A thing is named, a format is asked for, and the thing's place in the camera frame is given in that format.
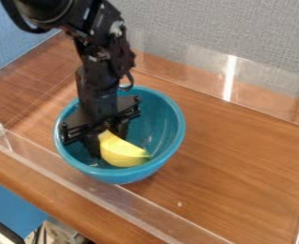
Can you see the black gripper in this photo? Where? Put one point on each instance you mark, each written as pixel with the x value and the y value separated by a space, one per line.
pixel 100 111

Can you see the yellow toy banana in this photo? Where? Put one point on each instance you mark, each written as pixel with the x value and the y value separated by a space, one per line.
pixel 118 152

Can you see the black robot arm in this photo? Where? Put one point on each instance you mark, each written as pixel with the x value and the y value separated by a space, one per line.
pixel 93 24

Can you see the blue plastic bowl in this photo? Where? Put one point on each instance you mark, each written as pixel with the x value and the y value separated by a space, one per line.
pixel 157 131

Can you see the clear acrylic front barrier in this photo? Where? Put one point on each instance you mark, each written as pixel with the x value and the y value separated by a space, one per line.
pixel 104 211

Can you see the clear acrylic barrier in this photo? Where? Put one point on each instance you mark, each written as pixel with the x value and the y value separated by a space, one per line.
pixel 259 87
pixel 104 211

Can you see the clear acrylic back barrier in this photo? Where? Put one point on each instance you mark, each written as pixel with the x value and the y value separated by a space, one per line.
pixel 259 87

